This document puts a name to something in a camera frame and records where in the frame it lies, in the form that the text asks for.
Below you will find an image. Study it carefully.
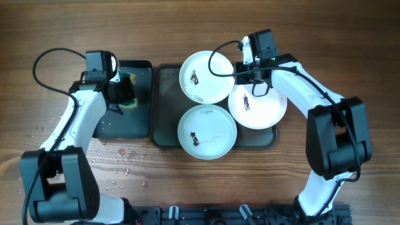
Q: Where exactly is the green yellow sponge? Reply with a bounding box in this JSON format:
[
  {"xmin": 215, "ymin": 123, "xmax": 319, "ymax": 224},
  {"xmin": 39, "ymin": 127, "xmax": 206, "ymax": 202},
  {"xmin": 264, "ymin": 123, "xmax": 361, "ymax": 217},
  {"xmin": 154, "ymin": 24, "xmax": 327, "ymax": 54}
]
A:
[{"xmin": 119, "ymin": 72, "xmax": 138, "ymax": 110}]

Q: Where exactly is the white plate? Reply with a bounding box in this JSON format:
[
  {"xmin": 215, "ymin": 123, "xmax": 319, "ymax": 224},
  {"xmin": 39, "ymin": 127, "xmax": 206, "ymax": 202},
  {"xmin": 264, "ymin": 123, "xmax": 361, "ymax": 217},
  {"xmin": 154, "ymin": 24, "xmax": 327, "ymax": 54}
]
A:
[
  {"xmin": 177, "ymin": 104, "xmax": 238, "ymax": 160},
  {"xmin": 179, "ymin": 51, "xmax": 235, "ymax": 104},
  {"xmin": 228, "ymin": 83, "xmax": 288, "ymax": 129}
]

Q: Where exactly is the white plate top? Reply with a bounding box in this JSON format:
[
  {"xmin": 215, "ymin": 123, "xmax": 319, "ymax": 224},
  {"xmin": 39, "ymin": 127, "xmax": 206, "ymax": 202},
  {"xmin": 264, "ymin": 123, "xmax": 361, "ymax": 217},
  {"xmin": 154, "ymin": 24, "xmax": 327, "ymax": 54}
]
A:
[{"xmin": 179, "ymin": 51, "xmax": 235, "ymax": 104}]

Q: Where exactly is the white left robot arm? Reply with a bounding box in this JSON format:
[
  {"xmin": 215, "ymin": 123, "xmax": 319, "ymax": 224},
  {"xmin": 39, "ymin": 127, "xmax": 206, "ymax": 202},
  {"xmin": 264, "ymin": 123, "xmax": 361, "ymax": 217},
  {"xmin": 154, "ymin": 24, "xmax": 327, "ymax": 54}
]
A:
[{"xmin": 20, "ymin": 50, "xmax": 141, "ymax": 224}]

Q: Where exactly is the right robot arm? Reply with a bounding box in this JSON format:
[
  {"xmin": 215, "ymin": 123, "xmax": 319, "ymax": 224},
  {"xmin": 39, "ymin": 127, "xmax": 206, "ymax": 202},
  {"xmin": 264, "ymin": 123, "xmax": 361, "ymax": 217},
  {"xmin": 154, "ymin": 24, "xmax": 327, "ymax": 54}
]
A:
[{"xmin": 234, "ymin": 29, "xmax": 372, "ymax": 223}]

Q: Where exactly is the small black tray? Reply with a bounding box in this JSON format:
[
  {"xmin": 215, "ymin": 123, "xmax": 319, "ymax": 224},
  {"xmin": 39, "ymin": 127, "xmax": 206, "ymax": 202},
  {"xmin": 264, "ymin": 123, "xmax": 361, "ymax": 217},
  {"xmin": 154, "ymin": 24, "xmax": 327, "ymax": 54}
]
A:
[{"xmin": 92, "ymin": 60, "xmax": 153, "ymax": 139}]

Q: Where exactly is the large dark tray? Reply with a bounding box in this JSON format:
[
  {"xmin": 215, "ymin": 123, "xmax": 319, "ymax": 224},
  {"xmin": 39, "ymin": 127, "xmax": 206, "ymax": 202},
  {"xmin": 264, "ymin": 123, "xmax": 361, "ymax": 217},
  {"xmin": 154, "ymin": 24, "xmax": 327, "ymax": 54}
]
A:
[{"xmin": 149, "ymin": 63, "xmax": 278, "ymax": 150}]

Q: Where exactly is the white plate bottom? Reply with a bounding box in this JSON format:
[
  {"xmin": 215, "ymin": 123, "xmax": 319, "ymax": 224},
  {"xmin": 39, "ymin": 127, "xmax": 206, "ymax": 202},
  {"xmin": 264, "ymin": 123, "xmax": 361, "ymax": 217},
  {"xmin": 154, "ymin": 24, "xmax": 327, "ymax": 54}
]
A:
[{"xmin": 177, "ymin": 104, "xmax": 238, "ymax": 160}]

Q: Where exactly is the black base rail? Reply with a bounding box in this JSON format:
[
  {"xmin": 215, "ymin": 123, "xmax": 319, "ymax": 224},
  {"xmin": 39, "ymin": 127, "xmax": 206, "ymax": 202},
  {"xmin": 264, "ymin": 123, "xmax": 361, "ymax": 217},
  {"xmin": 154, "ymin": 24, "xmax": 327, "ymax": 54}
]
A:
[{"xmin": 124, "ymin": 203, "xmax": 353, "ymax": 225}]

